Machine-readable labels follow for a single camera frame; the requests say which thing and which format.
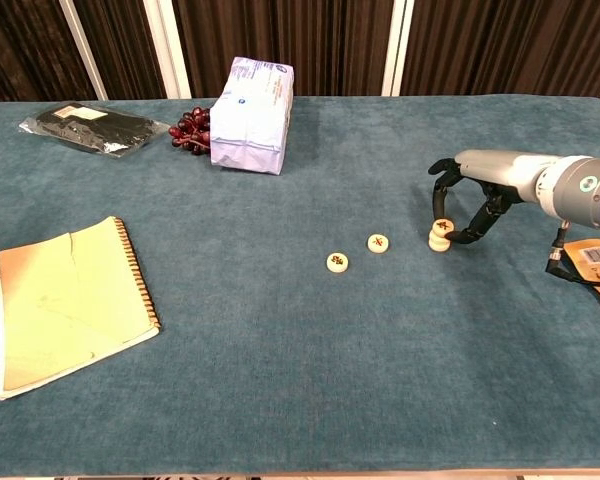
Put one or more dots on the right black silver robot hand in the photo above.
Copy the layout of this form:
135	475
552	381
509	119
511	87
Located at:
505	172

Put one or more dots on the dark brown pleated curtain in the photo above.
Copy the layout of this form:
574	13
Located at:
305	45

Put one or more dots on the white tissue pack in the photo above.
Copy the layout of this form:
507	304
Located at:
252	120

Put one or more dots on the teal table cloth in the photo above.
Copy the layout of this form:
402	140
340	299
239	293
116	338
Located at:
280	350

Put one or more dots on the dark red grape bunch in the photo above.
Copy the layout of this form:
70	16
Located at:
190	127

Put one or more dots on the black item in plastic bag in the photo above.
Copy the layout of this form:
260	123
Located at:
90	127

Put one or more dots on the tan spiral notebook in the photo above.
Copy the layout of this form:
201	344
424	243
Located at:
70	305

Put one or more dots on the white partition post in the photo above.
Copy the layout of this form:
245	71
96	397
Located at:
399	50
84	50
167	50

